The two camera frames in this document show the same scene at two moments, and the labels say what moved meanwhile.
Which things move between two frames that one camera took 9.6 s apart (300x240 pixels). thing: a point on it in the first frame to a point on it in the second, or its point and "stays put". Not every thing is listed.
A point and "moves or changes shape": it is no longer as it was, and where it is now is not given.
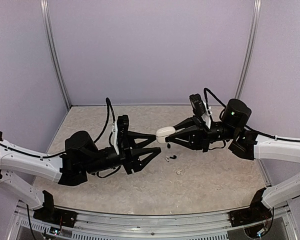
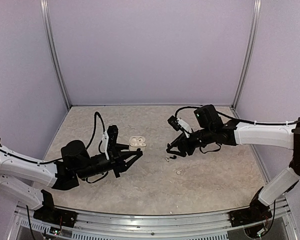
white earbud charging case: [162, 132] moves or changes shape
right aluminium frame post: [249, 56] stays put
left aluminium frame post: [44, 8] stays put
